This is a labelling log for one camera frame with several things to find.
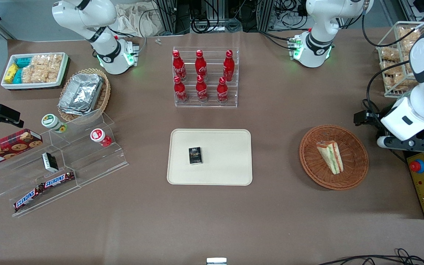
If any triangular sandwich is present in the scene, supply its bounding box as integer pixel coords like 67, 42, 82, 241
316, 140, 344, 175

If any brown round wicker basket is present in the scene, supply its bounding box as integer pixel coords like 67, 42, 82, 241
299, 125, 369, 191

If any beige plastic tray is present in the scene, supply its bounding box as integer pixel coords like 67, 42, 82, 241
166, 128, 253, 186

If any light oval wicker basket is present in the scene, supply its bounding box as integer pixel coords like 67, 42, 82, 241
57, 68, 112, 123

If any clear bagged pastry snack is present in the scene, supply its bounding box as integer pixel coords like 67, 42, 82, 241
380, 60, 409, 76
382, 73, 418, 91
379, 47, 401, 62
397, 26, 418, 42
400, 39, 415, 55

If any red cola bottle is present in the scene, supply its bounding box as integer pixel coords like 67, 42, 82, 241
216, 77, 229, 105
195, 50, 208, 80
173, 76, 189, 104
195, 75, 209, 103
172, 50, 187, 82
223, 50, 236, 82

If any clear acrylic bottle rack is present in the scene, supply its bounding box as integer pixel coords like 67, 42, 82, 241
172, 46, 240, 108

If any small black card box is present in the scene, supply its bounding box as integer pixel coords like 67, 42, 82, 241
188, 147, 203, 165

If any white crumpled cloth bag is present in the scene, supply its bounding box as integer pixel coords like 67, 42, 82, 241
113, 2, 165, 38

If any red lid yogurt cup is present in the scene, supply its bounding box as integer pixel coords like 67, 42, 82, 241
90, 128, 113, 148

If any clear acrylic stepped shelf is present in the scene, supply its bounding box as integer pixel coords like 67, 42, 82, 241
0, 108, 130, 218

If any stack of foil trays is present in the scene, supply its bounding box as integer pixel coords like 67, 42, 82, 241
58, 73, 105, 116

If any snickers chocolate bar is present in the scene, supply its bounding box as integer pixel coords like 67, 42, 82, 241
39, 170, 76, 189
13, 185, 45, 212

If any green lid yogurt cup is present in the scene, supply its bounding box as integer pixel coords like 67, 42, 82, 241
41, 114, 68, 134

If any clear rice cracker bag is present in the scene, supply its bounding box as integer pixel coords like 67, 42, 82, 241
45, 54, 64, 83
21, 55, 49, 84

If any small black white box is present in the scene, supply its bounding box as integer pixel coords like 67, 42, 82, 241
41, 152, 59, 173

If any white rectangular snack bin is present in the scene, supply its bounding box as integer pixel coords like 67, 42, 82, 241
0, 52, 69, 90

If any red tartan cookie box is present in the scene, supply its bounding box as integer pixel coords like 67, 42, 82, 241
0, 128, 43, 169

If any yellow snack packet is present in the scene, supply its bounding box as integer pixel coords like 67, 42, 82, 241
4, 63, 20, 84

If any black table power cable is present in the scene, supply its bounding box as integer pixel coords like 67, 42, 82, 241
362, 98, 382, 115

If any black arm-mounted cable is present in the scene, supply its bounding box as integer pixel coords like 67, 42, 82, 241
361, 0, 424, 111

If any white wire basket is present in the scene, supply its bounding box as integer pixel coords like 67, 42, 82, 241
376, 21, 424, 98

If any black floor cable bundle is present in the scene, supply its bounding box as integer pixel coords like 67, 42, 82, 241
318, 248, 424, 265

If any aluminium frame post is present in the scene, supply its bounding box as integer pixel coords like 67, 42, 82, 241
156, 0, 191, 34
257, 0, 276, 31

